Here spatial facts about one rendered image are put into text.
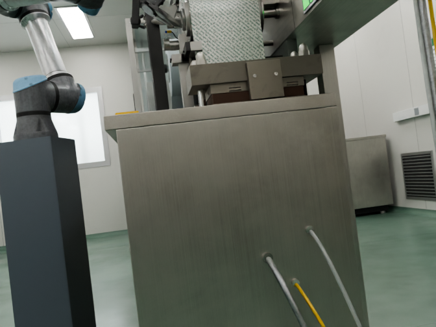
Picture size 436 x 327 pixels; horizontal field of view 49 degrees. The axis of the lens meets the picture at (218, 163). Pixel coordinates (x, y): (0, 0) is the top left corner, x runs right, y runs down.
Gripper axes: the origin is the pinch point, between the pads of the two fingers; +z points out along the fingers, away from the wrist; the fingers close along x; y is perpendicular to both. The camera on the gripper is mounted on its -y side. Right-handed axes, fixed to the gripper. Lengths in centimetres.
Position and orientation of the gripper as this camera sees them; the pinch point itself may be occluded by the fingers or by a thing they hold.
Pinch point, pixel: (175, 26)
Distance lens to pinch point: 172.5
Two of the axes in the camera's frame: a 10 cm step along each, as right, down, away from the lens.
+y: 5.4, -8.4, 1.1
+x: -1.4, 0.4, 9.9
